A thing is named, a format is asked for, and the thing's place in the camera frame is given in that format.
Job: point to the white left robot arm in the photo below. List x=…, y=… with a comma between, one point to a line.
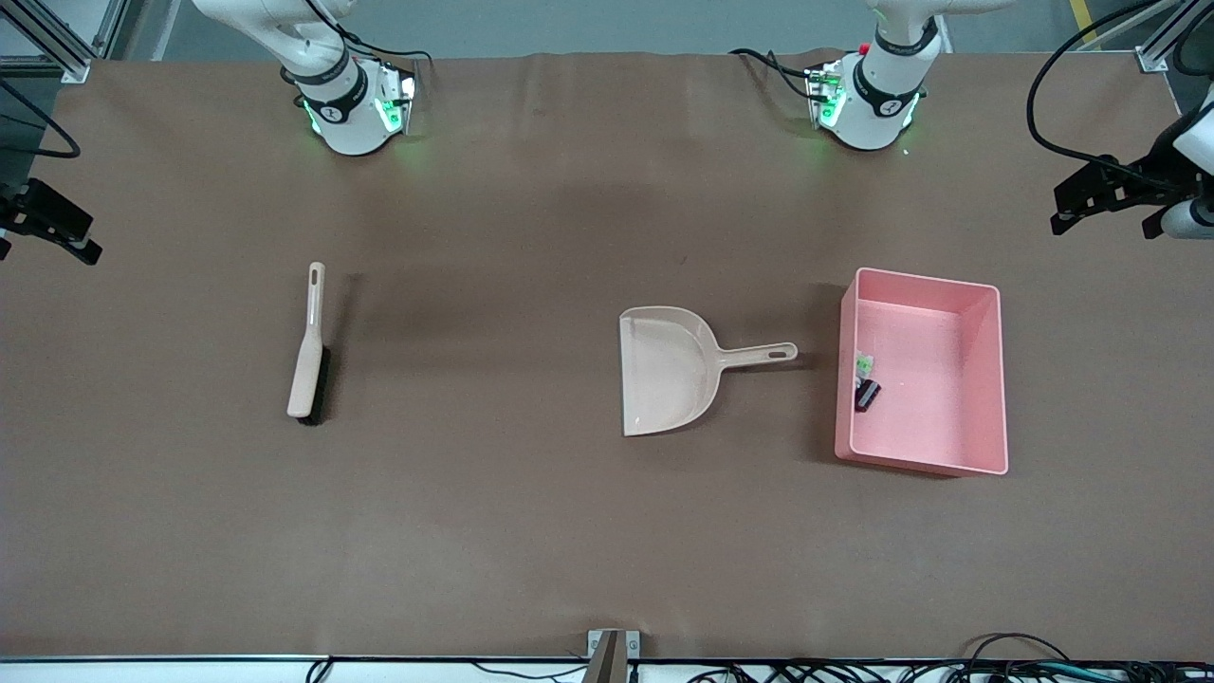
x=882, y=95

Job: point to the white green push-button switch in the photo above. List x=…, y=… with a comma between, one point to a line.
x=864, y=361

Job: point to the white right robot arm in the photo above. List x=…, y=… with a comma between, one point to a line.
x=332, y=104

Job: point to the metal table edge bracket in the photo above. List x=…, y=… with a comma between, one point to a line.
x=612, y=655

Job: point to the dark brown electronic component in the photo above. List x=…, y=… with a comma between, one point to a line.
x=866, y=394

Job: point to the aluminium frame post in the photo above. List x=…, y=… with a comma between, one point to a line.
x=1152, y=52
x=57, y=47

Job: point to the brown table mat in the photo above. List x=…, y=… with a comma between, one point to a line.
x=474, y=531

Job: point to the beige plastic dustpan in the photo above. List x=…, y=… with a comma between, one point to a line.
x=664, y=370

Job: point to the pink plastic bin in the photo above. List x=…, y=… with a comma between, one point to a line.
x=939, y=398

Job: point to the beige brush with black bristles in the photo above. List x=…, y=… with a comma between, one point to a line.
x=308, y=351

